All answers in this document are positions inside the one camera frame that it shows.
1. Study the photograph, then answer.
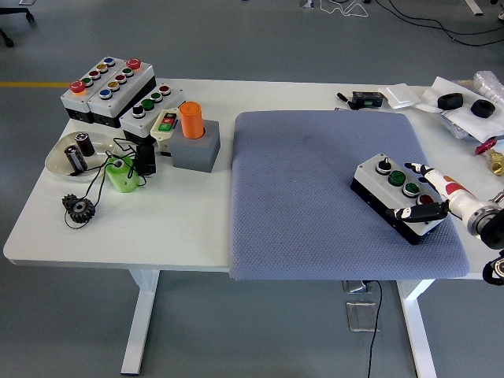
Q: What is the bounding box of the grey four-control button box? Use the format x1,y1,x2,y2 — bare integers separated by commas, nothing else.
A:
350,153,454,246
119,82,186,145

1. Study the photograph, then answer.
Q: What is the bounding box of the beige red-green switch box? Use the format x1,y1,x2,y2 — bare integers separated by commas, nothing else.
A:
150,106,182,155

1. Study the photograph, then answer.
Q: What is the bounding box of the black metal gear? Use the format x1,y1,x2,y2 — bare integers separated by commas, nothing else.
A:
61,193,97,225

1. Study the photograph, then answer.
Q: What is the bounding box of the grey cube block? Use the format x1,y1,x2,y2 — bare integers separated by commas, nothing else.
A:
169,120,221,173

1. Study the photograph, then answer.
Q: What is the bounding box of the brass valve red handle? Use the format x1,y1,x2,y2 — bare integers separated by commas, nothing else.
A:
474,138,504,177

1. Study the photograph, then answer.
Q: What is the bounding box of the small black box device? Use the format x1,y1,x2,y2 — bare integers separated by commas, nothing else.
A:
135,142,158,176

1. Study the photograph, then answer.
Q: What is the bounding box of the clear plastic bag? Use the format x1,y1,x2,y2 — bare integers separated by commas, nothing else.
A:
439,109,473,139

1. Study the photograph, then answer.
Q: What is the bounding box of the white paper sheet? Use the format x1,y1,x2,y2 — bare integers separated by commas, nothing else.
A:
413,76,504,143

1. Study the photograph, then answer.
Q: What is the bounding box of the clear shallow dish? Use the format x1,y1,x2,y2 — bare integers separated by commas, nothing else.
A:
44,131,121,183

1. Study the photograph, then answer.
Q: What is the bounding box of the grey-blue textured mat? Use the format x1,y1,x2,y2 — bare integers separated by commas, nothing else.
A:
228,109,471,281

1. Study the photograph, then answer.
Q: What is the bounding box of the black office chair base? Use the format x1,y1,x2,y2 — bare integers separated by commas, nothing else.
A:
0,6,35,48

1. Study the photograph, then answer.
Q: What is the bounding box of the black device green label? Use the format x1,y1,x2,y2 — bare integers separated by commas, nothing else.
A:
351,91,384,109

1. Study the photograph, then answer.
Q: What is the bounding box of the white table leg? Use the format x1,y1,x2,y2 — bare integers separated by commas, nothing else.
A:
120,269,161,375
396,279,438,378

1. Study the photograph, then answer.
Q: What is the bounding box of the orange cylinder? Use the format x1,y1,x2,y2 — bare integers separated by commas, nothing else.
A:
179,101,205,140

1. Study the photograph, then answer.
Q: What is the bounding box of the thin black wire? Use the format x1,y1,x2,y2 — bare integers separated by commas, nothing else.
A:
64,136,149,230

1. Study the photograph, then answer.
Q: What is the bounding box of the green plastic cylinder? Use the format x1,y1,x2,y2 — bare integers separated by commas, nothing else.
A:
103,155,141,194

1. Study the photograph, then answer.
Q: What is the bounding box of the large metal floor plate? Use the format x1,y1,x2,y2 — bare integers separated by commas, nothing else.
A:
345,301,381,332

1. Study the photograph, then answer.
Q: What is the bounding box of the black floor cable bundle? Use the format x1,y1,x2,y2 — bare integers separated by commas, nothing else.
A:
373,0,504,47

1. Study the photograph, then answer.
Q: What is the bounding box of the small metal floor plate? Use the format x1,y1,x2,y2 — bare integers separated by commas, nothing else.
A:
341,280,374,295

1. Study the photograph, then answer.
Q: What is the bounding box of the clear bubble wrap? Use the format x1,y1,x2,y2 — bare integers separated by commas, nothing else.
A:
473,70,504,106

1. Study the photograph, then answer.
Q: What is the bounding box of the black cylindrical capacitor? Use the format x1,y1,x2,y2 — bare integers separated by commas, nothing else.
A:
64,144,88,172
75,132,96,158

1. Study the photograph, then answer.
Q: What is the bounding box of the grey five-button control box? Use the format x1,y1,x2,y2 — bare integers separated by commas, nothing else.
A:
86,57,157,129
60,56,119,124

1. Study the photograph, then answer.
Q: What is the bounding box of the white flat box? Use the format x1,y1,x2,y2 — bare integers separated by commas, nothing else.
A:
378,83,418,110

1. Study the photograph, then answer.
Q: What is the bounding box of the white floor cable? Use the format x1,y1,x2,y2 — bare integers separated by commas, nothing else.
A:
318,0,371,19

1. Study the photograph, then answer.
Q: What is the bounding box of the black rubber ring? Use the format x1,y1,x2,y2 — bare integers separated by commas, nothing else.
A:
470,99,495,118
437,92,465,111

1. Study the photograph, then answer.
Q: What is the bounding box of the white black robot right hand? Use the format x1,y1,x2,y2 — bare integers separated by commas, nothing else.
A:
384,161,488,226

